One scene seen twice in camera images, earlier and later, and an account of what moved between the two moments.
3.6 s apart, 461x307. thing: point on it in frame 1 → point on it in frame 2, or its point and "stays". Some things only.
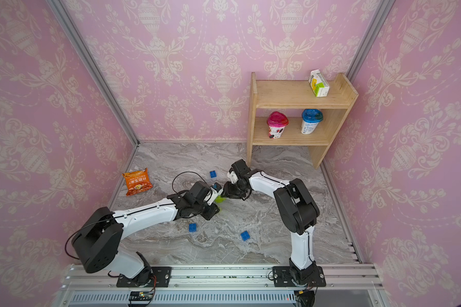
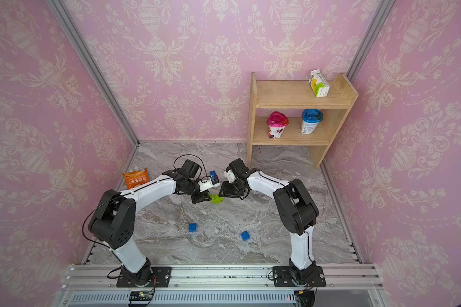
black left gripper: x=212 y=212 → x=202 y=197
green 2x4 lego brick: x=219 y=199 stays
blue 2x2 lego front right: x=245 y=235 stays
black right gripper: x=228 y=187 stays
